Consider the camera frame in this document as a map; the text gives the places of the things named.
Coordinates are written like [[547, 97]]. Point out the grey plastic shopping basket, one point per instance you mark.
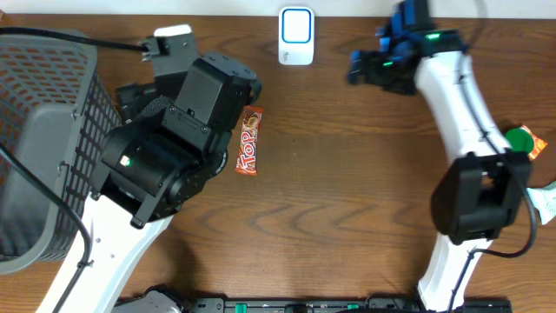
[[55, 113]]

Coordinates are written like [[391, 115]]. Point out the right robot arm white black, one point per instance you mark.
[[485, 182]]

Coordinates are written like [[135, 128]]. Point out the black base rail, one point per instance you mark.
[[157, 302]]

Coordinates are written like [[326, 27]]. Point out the white jar green lid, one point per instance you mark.
[[520, 140]]

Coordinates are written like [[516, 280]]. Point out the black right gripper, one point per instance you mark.
[[370, 70]]

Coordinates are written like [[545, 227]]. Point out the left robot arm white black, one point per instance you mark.
[[174, 138]]

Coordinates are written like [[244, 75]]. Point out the chocolate bar wrapper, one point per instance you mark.
[[247, 153]]

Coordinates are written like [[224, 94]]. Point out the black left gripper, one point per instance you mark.
[[132, 96]]

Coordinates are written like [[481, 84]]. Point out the white barcode scanner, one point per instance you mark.
[[296, 36]]

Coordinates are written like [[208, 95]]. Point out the orange tissue pack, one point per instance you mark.
[[538, 145]]

